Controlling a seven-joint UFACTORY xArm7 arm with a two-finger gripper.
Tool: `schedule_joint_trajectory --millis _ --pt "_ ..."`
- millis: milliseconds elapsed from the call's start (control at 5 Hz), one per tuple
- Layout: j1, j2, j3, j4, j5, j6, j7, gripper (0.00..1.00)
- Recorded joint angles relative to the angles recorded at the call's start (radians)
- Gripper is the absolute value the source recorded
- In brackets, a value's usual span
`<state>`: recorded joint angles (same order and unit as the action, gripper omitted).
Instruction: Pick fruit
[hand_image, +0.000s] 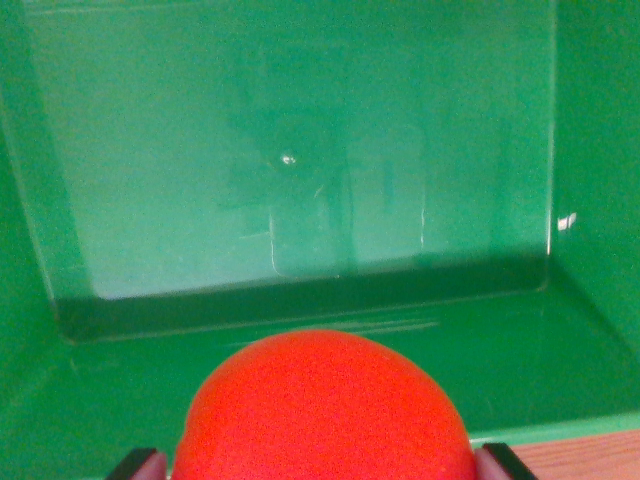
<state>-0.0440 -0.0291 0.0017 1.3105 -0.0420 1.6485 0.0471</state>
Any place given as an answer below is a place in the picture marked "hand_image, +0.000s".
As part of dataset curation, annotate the green plastic bin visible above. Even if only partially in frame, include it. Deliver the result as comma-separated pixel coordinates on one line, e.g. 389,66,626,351
0,0,640,480

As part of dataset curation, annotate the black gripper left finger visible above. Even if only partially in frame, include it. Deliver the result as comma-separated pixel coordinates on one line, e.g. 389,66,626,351
103,447,168,480

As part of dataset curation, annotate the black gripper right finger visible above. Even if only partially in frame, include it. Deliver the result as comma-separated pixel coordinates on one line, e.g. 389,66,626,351
472,442,540,480

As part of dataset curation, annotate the orange round fruit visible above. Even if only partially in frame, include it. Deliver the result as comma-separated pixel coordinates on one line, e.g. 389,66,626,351
170,329,477,480

